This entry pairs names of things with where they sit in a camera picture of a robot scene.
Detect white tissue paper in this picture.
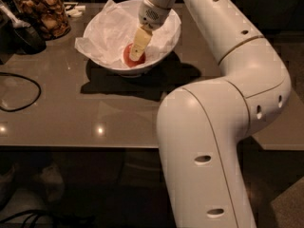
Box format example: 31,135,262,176
74,0,179,70

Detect white spoon handle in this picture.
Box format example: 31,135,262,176
0,0,30,29

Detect white bowl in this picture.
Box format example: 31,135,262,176
83,0,183,79

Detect black cable loop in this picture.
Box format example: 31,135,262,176
0,71,43,113

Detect small white items on table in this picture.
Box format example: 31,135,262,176
66,5,86,18

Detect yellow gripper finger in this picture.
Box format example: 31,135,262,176
129,28,152,61

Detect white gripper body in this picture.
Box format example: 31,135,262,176
138,0,171,31

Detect white shoe under table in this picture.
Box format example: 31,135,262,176
38,163,65,202

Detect red apple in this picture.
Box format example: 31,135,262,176
123,44,145,67

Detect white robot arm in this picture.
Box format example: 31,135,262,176
139,0,291,228

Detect black round appliance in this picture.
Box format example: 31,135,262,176
10,26,47,54

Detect black cables on floor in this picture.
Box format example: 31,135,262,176
0,208,58,228

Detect glass jar of dried chips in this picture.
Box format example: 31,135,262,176
13,0,70,40

